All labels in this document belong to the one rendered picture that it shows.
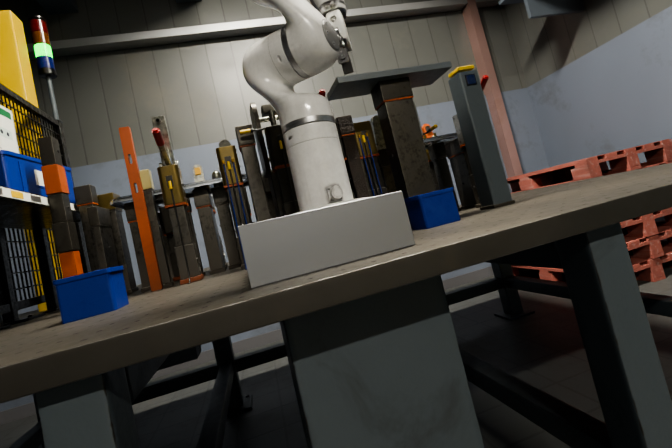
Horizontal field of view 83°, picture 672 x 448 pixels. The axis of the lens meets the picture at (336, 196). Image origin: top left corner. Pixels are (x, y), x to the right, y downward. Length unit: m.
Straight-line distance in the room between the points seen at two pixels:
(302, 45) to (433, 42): 3.11
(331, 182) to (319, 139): 0.09
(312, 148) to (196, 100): 2.56
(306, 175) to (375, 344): 0.35
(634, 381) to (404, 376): 0.39
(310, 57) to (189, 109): 2.49
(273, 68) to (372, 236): 0.43
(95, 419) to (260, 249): 0.30
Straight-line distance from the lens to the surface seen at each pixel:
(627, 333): 0.86
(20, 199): 1.21
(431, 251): 0.58
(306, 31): 0.85
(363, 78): 1.14
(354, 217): 0.66
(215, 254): 1.34
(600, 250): 0.82
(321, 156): 0.79
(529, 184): 2.95
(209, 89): 3.32
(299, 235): 0.64
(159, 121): 1.30
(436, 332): 0.76
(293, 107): 0.82
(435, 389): 0.78
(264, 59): 0.89
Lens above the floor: 0.77
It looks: 4 degrees up
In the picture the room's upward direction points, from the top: 14 degrees counter-clockwise
